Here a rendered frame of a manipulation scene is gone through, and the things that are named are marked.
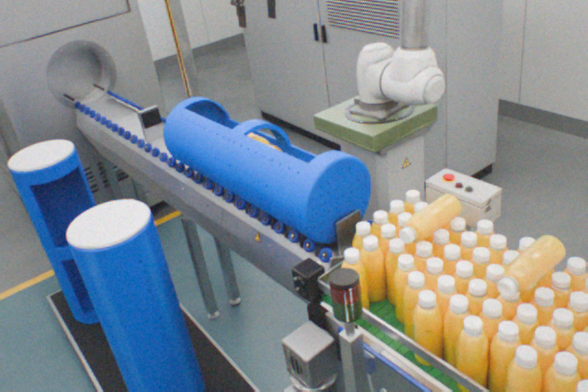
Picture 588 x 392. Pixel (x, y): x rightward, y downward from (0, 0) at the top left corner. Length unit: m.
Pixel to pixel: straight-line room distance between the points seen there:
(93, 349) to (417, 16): 2.05
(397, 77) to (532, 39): 2.46
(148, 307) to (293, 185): 0.71
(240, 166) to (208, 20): 5.51
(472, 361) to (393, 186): 1.15
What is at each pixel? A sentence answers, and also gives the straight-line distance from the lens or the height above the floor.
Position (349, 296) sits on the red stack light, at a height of 1.23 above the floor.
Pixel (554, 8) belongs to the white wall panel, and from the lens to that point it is 4.32.
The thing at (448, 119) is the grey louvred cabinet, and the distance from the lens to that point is 3.41.
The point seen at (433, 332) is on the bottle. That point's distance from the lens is 1.38.
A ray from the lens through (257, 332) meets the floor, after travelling 2.88.
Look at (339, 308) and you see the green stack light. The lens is 1.18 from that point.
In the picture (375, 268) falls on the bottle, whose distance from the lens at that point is 1.54.
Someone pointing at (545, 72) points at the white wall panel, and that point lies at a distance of 4.47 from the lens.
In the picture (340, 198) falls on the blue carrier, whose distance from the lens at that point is 1.69.
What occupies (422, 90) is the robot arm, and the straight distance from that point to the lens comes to 2.04.
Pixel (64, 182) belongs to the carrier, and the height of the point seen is 0.81.
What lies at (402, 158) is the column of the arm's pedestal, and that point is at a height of 0.89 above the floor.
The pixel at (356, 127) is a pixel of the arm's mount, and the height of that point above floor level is 1.07.
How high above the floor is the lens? 2.00
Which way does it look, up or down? 29 degrees down
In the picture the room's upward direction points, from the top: 9 degrees counter-clockwise
